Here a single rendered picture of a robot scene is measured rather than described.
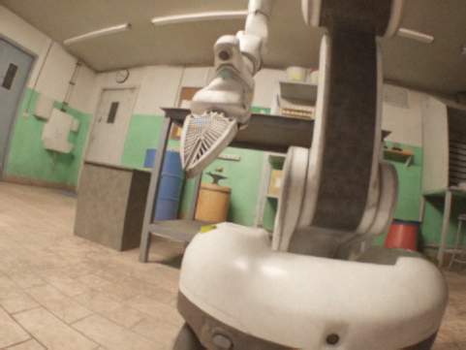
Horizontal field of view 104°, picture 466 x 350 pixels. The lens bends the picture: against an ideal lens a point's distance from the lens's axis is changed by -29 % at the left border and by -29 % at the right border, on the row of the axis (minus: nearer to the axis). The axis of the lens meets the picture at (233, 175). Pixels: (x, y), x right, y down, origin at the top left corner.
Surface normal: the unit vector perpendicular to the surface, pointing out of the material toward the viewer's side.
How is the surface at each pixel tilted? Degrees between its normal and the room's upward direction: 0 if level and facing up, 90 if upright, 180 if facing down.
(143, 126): 90
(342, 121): 97
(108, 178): 90
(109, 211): 90
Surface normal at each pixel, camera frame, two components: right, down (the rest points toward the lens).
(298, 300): -0.20, -0.63
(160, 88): -0.23, -0.14
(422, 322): 0.23, -0.07
